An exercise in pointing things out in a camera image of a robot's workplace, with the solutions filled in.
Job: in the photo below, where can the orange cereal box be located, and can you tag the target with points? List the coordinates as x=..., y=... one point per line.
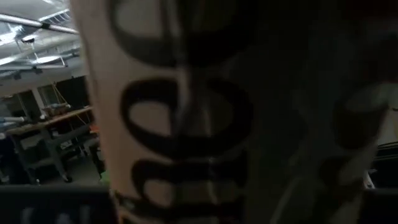
x=149, y=130

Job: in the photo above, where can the wooden workbench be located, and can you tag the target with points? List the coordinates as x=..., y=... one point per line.
x=56, y=119

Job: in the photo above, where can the ceiling light fixture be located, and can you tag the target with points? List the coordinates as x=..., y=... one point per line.
x=43, y=59

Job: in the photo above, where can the grey ceiling pipe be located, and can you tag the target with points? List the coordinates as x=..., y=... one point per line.
x=31, y=22

